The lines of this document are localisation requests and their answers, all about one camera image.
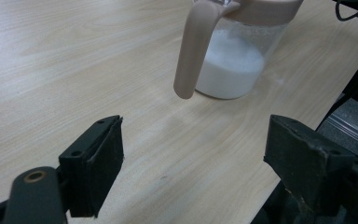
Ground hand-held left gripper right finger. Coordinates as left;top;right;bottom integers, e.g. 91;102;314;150
263;114;358;217

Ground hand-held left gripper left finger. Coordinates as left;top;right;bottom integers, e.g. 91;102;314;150
58;114;126;219

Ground clear jug with beige handle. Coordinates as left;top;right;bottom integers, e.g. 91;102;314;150
172;0;305;101

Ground metal floor rail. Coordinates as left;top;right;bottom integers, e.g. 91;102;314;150
321;114;358;154

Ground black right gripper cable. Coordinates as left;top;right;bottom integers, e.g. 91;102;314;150
335;0;358;22

